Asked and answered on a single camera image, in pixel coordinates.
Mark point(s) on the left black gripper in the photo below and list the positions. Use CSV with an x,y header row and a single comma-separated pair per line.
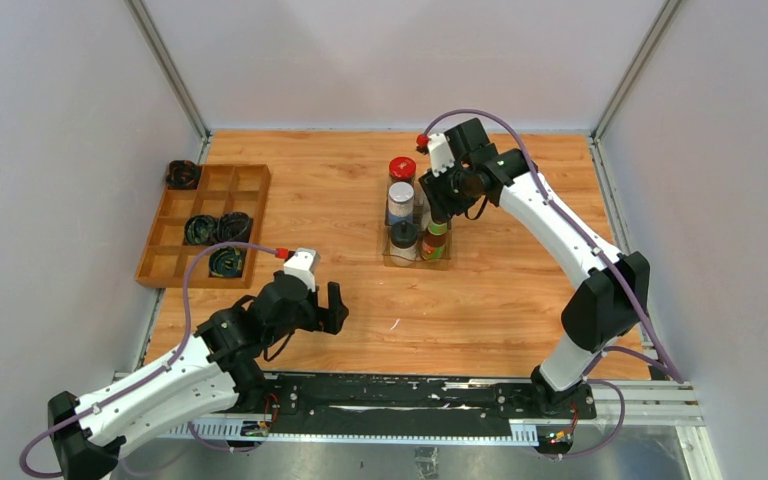
x,y
328,319

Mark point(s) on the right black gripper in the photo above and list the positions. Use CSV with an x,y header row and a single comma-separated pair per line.
x,y
442,207

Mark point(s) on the red lid sauce jar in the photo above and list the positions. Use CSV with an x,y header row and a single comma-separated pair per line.
x,y
402,169

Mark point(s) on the silver lid blue bottle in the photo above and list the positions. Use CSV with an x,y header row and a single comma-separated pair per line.
x,y
400,203

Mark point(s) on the yellow cap sauce bottle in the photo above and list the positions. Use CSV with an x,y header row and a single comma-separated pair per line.
x,y
434,241

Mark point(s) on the clear plastic organizer bin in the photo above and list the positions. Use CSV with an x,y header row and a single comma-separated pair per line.
x,y
440,264

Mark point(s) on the black lid spice bottle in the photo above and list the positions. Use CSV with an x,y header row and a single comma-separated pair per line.
x,y
403,238

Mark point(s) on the silver lid glass jar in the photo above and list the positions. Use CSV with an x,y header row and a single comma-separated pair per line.
x,y
426,216

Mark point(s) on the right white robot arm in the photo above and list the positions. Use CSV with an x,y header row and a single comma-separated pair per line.
x,y
610,287

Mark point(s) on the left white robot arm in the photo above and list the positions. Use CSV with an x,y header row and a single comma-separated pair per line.
x,y
214,370

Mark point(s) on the wooden compartment tray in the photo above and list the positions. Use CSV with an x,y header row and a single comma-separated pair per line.
x,y
202,205

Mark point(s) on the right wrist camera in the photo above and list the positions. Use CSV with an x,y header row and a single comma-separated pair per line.
x,y
436,146

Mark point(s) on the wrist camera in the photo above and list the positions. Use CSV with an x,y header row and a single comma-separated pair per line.
x,y
436,146
302,264

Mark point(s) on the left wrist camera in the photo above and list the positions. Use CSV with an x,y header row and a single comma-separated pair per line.
x,y
302,264

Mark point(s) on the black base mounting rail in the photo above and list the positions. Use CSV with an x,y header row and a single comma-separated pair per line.
x,y
409,406

